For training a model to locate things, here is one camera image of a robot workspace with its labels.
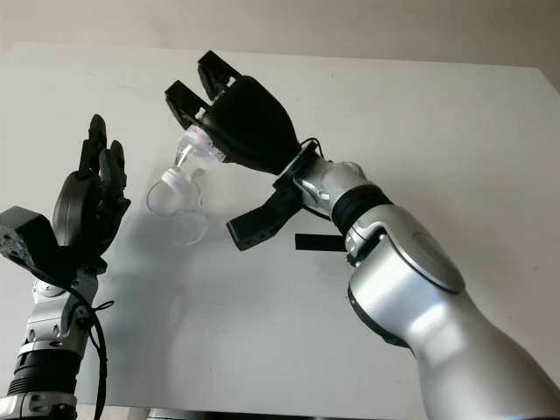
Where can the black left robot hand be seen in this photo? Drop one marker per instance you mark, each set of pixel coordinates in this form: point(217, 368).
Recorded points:
point(79, 210)

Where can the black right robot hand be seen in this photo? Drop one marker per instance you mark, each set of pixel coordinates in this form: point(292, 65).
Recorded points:
point(249, 122)

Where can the clear plastic water bottle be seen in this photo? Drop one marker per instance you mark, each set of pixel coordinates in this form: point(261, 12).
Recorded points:
point(192, 153)

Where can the clear glass cup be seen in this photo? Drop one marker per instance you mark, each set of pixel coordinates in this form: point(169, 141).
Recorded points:
point(184, 227)

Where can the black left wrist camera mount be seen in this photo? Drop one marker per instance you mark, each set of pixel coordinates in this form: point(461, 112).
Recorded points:
point(26, 236)

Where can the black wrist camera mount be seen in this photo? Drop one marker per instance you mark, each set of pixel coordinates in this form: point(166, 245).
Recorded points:
point(26, 236)
point(262, 223)

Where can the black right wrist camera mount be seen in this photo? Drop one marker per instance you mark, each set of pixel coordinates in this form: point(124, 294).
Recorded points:
point(262, 223)

